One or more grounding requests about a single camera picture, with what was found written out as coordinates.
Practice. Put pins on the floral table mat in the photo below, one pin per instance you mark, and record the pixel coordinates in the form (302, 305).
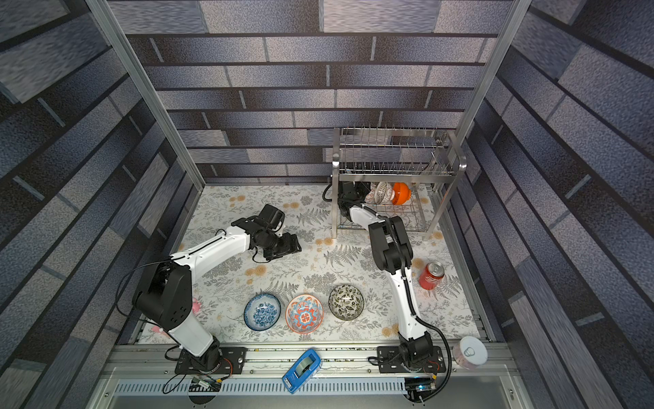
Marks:
(323, 264)

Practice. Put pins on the aluminium rail frame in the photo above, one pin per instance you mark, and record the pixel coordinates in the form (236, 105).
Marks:
(139, 376)

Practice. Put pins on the steel two-tier dish rack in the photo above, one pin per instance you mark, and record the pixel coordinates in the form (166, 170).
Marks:
(431, 162)

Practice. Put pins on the pink alarm clock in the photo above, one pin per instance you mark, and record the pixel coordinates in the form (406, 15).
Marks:
(196, 307)

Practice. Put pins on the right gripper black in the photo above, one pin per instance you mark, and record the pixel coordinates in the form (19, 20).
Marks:
(350, 192)

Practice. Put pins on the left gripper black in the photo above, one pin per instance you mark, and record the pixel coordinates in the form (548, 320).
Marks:
(291, 245)

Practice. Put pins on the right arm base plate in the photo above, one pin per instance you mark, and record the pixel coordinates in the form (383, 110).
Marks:
(388, 360)

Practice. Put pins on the red soda can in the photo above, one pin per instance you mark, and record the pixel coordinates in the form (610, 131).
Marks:
(431, 276)

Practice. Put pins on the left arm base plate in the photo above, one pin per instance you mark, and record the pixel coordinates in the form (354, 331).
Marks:
(216, 361)

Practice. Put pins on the black white floral bowl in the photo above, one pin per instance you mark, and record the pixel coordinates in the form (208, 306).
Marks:
(346, 302)

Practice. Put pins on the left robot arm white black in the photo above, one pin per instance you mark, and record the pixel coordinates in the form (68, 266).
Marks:
(165, 291)

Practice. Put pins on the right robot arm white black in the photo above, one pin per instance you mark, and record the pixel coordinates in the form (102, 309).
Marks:
(392, 253)

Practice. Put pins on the white lattice pattern bowl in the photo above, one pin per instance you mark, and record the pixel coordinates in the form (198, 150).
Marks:
(384, 193)

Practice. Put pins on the blue handheld meter device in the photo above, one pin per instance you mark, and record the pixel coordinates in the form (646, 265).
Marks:
(302, 370)

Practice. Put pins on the red blue floral bowl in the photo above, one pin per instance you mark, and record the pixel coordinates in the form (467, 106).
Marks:
(304, 314)

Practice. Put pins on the orange bowl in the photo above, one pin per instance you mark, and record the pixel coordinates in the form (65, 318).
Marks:
(401, 193)

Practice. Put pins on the blue floral rim bowl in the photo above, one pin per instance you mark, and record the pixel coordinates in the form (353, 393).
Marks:
(262, 312)

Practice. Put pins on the blue dotted pattern bowl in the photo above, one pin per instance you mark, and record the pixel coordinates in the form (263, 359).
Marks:
(371, 197)

